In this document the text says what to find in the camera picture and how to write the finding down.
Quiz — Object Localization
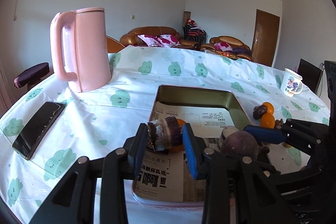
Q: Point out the black television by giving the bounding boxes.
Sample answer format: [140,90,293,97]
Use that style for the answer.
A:
[297,59,323,94]

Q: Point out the brown leather chair back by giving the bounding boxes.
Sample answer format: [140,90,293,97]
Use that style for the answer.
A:
[106,36,125,53]

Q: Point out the small yellow-green fruit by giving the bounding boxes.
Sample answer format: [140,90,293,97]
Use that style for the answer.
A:
[282,142,291,148]

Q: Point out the purple round stool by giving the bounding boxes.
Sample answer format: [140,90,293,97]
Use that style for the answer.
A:
[14,62,50,90]

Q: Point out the pink metal tin box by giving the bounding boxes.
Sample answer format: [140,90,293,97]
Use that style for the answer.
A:
[131,85,251,211]

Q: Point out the brown candy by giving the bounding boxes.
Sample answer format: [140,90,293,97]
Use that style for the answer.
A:
[274,119,284,128]

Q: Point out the stacked dark chairs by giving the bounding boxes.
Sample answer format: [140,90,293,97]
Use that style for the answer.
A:
[183,18,207,44]

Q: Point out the large purple round fruit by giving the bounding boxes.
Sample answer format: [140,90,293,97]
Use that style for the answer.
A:
[220,131,259,160]

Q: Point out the pink floral pillow right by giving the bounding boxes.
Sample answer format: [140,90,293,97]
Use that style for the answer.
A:
[157,34,181,48]

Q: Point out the pink floral pillow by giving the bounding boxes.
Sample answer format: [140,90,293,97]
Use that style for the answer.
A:
[138,35,162,47]
[157,34,181,48]

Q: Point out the orange mandarin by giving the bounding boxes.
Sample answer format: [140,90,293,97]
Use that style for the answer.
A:
[260,113,275,128]
[169,119,186,153]
[262,102,274,115]

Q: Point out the dark wrinkled passion fruit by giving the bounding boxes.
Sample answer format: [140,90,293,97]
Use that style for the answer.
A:
[252,105,268,120]

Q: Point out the pink floral pillow left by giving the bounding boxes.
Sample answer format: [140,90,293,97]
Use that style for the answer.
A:
[138,35,162,47]

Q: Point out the white cartoon mug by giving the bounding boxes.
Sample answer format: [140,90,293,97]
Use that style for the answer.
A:
[280,68,303,97]

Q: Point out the brown leather small sofa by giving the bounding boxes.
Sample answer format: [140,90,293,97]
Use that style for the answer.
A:
[200,36,253,61]

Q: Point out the white cloud-print tablecloth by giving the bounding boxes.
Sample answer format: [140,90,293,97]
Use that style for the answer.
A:
[1,47,330,223]

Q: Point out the brown wooden door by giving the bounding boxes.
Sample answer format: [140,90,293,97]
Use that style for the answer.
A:
[252,9,280,67]

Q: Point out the pink electric kettle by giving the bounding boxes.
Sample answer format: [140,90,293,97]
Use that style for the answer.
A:
[50,7,112,93]

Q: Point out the printed paper in tin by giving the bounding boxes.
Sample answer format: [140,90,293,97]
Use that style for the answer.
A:
[132,102,234,208]

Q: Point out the pink pillow small sofa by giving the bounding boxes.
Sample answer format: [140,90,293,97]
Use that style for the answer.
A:
[214,42,232,52]

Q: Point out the black smartphone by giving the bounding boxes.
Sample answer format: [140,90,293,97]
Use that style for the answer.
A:
[12,102,66,160]

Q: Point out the round white coaster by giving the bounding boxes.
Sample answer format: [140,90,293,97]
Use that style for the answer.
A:
[219,126,238,142]

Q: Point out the brown leather long sofa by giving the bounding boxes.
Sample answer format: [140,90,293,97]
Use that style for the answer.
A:
[120,26,200,51]

